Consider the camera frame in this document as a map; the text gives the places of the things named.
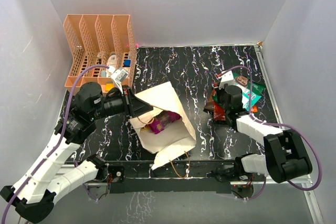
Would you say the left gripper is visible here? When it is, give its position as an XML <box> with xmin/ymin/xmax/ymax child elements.
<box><xmin>90</xmin><ymin>84</ymin><xmax>153</xmax><ymax>120</ymax></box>

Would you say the orange chips bag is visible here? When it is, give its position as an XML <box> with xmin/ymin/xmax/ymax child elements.
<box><xmin>211</xmin><ymin>82</ymin><xmax>226</xmax><ymax>122</ymax></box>

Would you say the brown Kettle chips bag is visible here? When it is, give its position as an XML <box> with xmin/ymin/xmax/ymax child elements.
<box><xmin>203</xmin><ymin>100</ymin><xmax>214</xmax><ymax>113</ymax></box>

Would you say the teal snack pack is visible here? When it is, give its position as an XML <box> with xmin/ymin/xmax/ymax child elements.
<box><xmin>237</xmin><ymin>84</ymin><xmax>264</xmax><ymax>111</ymax></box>

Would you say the purple snack bag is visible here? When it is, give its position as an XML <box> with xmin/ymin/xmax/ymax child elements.
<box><xmin>150</xmin><ymin>111</ymin><xmax>181</xmax><ymax>134</ymax></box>

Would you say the green snack bag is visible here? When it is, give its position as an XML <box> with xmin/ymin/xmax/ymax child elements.
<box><xmin>233</xmin><ymin>73</ymin><xmax>266</xmax><ymax>95</ymax></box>

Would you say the brown paper bag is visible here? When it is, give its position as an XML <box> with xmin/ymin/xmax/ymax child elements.
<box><xmin>129</xmin><ymin>82</ymin><xmax>196</xmax><ymax>178</ymax></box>

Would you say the orange candy pack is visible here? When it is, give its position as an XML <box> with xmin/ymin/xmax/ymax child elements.
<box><xmin>251</xmin><ymin>105</ymin><xmax>259</xmax><ymax>113</ymax></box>

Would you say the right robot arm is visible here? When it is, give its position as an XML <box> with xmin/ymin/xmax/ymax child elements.
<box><xmin>216</xmin><ymin>85</ymin><xmax>312</xmax><ymax>183</ymax></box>

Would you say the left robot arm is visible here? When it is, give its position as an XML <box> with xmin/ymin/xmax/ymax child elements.
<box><xmin>1</xmin><ymin>82</ymin><xmax>153</xmax><ymax>223</ymax></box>

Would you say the yellow small item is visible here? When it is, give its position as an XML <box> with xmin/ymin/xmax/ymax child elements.
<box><xmin>105</xmin><ymin>83</ymin><xmax>114</xmax><ymax>92</ymax></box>

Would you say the blue stamp block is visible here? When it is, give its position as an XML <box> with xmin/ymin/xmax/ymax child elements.
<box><xmin>123</xmin><ymin>59</ymin><xmax>131</xmax><ymax>67</ymax></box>

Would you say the white bottle with label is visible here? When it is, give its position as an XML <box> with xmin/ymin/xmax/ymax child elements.
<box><xmin>107</xmin><ymin>52</ymin><xmax>118</xmax><ymax>68</ymax></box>

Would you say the orange plastic file organizer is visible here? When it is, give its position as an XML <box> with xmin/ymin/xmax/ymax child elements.
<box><xmin>63</xmin><ymin>14</ymin><xmax>137</xmax><ymax>94</ymax></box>

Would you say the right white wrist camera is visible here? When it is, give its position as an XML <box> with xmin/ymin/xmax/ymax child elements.
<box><xmin>219</xmin><ymin>71</ymin><xmax>234</xmax><ymax>89</ymax></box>

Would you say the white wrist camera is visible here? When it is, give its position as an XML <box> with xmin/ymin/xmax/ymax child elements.
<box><xmin>219</xmin><ymin>71</ymin><xmax>234</xmax><ymax>89</ymax></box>
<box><xmin>108</xmin><ymin>66</ymin><xmax>129</xmax><ymax>93</ymax></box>

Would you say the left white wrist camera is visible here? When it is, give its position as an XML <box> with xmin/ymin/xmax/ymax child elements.
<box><xmin>108</xmin><ymin>66</ymin><xmax>129</xmax><ymax>93</ymax></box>

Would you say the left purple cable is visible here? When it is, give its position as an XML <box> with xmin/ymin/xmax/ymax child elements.
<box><xmin>2</xmin><ymin>64</ymin><xmax>112</xmax><ymax>224</ymax></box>

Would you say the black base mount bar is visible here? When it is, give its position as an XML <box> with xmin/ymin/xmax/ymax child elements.
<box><xmin>104</xmin><ymin>159</ymin><xmax>266</xmax><ymax>195</ymax></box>

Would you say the aluminium frame rail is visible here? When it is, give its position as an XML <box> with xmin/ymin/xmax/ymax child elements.
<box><xmin>20</xmin><ymin>41</ymin><xmax>325</xmax><ymax>224</ymax></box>

